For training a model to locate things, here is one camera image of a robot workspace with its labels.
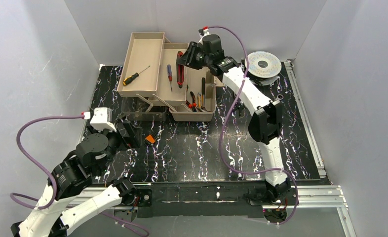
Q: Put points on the orange black pliers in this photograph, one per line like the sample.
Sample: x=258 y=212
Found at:
x=191 y=104

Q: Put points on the yellow black utility knife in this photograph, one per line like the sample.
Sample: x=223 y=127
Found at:
x=199 y=100

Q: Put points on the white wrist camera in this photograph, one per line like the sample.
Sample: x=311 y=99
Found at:
x=100 y=119
x=203 y=32

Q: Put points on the translucent brown beige tool box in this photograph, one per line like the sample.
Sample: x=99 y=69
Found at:
x=149 y=96

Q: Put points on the yellow black screwdriver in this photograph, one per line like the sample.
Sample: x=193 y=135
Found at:
x=131 y=78

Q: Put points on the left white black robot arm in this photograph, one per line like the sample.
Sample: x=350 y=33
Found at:
x=51 y=216

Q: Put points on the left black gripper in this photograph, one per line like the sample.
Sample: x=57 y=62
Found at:
x=127 y=131

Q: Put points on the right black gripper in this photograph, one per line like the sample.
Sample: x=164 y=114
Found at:
x=192 y=56

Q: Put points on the white filament spool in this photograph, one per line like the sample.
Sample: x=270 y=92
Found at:
x=264 y=69

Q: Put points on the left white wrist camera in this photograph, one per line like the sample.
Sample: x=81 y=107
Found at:
x=100 y=119

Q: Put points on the red black cutter tool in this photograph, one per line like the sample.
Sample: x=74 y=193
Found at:
x=180 y=70

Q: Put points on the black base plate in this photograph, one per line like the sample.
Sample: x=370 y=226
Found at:
x=215 y=198

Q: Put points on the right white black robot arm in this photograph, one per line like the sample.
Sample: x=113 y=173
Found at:
x=266 y=122

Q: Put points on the blue red screwdriver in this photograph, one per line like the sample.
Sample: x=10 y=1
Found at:
x=169 y=74

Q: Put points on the orange black scraper tool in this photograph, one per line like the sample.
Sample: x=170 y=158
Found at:
x=149 y=140

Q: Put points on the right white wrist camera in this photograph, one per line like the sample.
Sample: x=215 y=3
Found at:
x=203 y=32

